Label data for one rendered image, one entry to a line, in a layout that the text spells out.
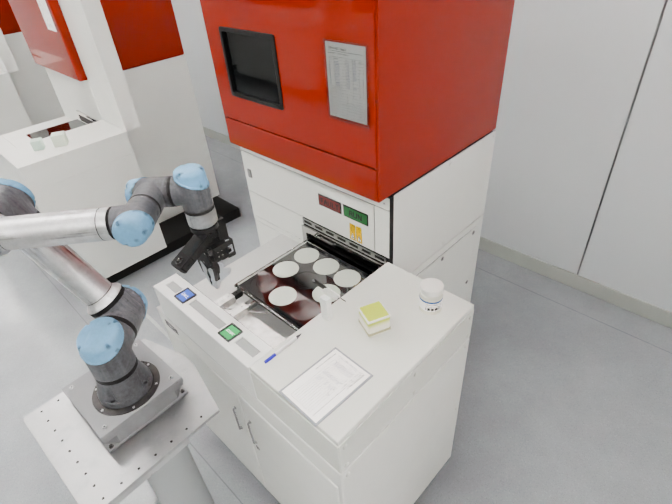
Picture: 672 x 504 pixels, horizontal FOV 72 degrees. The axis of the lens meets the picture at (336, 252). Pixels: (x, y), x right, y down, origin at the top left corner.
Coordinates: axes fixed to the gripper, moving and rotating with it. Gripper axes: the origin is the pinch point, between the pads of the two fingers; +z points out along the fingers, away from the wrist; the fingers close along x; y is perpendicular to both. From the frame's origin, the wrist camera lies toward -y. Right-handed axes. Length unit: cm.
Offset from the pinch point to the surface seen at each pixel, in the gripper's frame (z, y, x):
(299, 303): 25.7, 27.5, -1.3
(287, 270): 25.6, 36.7, 15.5
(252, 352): 20.0, 0.7, -11.1
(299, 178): 0, 59, 29
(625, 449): 115, 116, -103
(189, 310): 19.7, -2.1, 18.8
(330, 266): 26, 49, 5
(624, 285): 100, 207, -69
